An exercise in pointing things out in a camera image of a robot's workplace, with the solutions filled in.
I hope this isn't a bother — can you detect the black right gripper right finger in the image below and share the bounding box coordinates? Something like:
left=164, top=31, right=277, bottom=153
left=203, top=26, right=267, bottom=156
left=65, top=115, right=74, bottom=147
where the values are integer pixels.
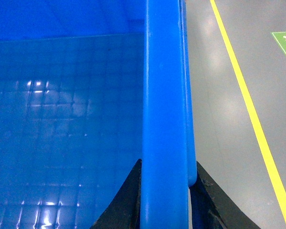
left=189, top=163, right=259, bottom=229

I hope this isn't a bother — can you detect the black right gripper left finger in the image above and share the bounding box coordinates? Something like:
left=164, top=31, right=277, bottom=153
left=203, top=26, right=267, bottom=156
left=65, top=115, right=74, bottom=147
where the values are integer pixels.
left=91, top=159, right=142, bottom=229

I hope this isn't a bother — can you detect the large blue plastic crate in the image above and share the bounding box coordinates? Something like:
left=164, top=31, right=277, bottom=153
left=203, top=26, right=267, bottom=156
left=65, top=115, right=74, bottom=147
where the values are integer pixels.
left=0, top=0, right=196, bottom=229

